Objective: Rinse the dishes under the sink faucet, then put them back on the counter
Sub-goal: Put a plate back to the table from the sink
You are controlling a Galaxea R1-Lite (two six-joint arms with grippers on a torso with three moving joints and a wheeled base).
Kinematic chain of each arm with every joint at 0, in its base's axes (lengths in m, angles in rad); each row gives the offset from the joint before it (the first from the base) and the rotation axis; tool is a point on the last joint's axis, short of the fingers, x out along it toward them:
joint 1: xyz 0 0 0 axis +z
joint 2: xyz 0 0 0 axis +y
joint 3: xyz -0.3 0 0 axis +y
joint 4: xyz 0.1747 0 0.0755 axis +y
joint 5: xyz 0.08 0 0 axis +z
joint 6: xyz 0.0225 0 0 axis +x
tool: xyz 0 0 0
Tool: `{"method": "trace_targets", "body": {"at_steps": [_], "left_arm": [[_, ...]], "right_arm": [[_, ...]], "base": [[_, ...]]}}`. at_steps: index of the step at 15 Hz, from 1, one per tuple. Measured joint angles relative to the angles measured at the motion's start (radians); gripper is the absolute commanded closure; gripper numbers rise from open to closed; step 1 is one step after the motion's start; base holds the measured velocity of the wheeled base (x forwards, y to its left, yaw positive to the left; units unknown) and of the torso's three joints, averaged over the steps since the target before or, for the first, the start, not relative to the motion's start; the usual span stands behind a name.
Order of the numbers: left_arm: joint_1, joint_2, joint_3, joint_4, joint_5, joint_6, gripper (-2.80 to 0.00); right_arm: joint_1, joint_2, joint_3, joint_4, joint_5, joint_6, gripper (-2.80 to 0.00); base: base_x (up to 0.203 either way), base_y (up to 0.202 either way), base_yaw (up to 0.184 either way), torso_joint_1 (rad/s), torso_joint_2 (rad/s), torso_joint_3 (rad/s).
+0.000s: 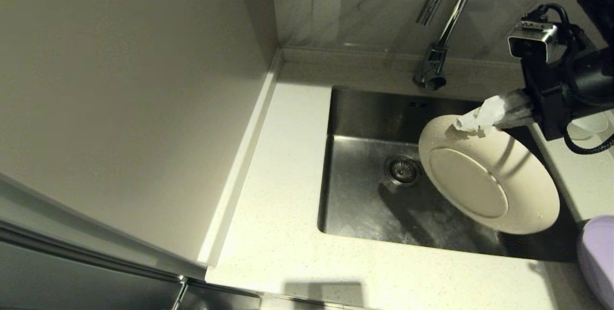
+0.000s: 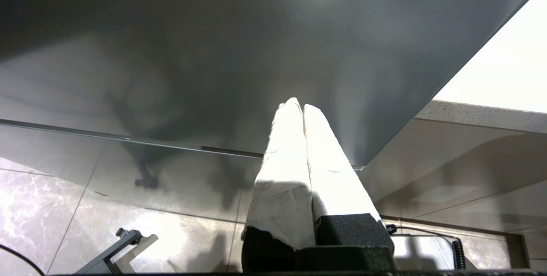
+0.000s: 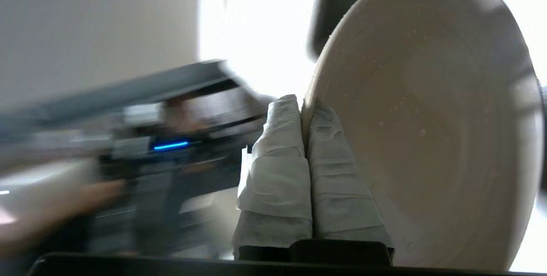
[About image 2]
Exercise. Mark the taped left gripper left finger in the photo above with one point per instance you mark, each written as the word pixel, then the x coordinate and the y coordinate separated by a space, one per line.
pixel 282 182

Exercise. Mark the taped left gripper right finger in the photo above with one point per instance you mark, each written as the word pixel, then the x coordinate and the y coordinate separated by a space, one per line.
pixel 333 182

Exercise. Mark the beige base cabinet front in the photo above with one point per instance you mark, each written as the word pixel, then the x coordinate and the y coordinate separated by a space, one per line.
pixel 461 169

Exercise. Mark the grey cabinet door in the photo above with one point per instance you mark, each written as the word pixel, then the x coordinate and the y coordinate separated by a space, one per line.
pixel 192 54

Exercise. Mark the grey metal bracket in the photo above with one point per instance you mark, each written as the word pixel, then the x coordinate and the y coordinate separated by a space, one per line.
pixel 115 250

